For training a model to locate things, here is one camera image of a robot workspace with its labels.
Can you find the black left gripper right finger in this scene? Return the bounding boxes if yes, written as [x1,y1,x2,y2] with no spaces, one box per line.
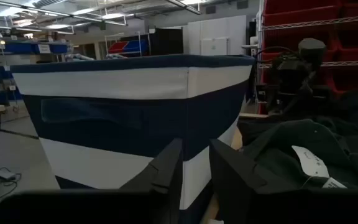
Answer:
[209,138,358,224]

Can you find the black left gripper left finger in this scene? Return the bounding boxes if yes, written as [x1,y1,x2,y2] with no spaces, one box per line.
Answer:
[0,138,184,224]

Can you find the black garment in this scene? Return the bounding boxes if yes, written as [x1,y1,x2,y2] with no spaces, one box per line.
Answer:
[237,90,358,190]

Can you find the navy white striped fabric bin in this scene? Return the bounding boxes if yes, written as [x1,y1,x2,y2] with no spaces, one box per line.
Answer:
[10,54,256,224]

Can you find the white paper tag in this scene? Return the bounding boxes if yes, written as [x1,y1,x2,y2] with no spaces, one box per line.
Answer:
[291,145,347,189]

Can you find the red and blue bin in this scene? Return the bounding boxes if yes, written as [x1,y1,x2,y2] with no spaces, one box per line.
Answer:
[108,39,150,57]

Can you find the black cabinet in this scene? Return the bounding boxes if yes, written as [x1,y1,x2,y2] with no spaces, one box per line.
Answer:
[149,27,185,57]

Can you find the white panel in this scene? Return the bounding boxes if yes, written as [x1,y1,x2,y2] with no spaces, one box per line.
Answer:
[186,15,248,57]

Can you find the grey floor power strip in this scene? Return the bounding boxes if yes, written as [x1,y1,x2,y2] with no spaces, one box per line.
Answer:
[0,166,23,203]

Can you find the red storage bin rack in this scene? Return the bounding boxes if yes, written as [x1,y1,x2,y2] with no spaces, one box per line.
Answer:
[258,0,358,114]

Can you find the blue storage bin shelf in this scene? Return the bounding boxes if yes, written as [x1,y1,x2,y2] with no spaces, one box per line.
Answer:
[3,40,71,55]

